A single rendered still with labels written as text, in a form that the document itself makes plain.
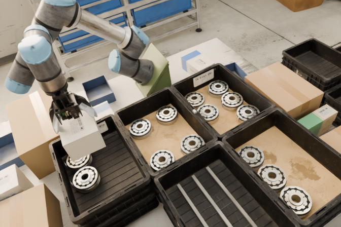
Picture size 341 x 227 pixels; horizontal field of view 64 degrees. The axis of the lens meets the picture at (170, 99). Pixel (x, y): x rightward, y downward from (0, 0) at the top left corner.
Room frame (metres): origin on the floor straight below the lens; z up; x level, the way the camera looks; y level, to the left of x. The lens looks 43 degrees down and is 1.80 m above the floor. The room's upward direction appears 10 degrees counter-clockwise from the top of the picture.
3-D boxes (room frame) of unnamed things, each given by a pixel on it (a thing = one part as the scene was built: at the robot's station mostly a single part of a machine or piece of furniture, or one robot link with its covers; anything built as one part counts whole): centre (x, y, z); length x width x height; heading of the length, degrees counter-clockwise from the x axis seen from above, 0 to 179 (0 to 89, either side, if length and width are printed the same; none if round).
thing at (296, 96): (0.96, -0.55, 0.78); 0.30 x 0.22 x 0.16; 20
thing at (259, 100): (0.89, -0.22, 0.87); 0.40 x 0.30 x 0.11; 23
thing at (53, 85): (0.67, 0.33, 1.33); 0.08 x 0.08 x 0.05
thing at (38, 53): (0.67, 0.33, 1.41); 0.09 x 0.08 x 0.11; 17
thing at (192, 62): (1.38, -0.20, 0.74); 0.20 x 0.12 x 0.09; 25
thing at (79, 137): (0.69, 0.34, 1.09); 0.20 x 0.12 x 0.09; 20
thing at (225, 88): (1.02, -0.25, 0.86); 0.10 x 0.10 x 0.01
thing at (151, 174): (0.78, 0.05, 0.92); 0.40 x 0.30 x 0.02; 23
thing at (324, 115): (0.75, -0.61, 0.79); 0.24 x 0.06 x 0.06; 111
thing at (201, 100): (0.97, -0.12, 0.86); 0.10 x 0.10 x 0.01
